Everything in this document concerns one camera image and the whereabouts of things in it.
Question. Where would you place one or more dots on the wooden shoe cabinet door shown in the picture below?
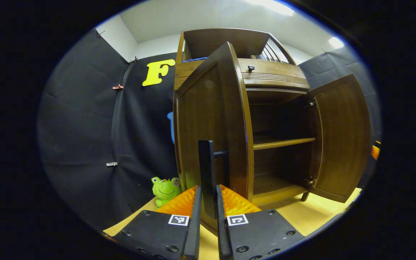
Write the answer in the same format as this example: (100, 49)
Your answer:
(204, 108)
(341, 137)

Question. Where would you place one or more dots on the large ceiling light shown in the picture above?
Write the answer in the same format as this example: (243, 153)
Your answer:
(271, 6)

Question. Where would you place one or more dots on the small ceiling light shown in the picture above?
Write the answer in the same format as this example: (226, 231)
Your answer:
(336, 42)

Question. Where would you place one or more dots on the silver clip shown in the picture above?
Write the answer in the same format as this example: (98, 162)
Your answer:
(111, 164)

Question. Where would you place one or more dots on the green frog plush toy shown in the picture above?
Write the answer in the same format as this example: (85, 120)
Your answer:
(165, 191)

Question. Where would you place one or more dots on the blue cloth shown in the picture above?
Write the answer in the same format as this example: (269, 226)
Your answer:
(197, 59)

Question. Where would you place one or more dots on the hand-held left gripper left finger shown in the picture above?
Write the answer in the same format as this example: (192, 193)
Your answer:
(193, 231)

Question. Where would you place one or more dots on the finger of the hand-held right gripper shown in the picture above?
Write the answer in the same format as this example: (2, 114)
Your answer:
(375, 151)

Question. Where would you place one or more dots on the black backdrop cloth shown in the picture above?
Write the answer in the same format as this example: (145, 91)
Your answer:
(81, 144)

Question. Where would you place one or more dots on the red clip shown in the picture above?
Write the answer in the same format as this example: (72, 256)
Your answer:
(117, 87)

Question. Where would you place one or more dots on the wooden double-door shoe cabinet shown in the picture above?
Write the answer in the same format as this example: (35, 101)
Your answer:
(238, 38)

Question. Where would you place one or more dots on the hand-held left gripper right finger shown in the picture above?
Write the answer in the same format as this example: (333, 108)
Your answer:
(223, 234)

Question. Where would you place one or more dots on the wooden cabinet shelf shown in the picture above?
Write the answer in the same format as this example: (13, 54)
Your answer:
(280, 143)

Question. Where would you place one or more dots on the wooden cabinet drawer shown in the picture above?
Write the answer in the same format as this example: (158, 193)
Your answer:
(276, 74)

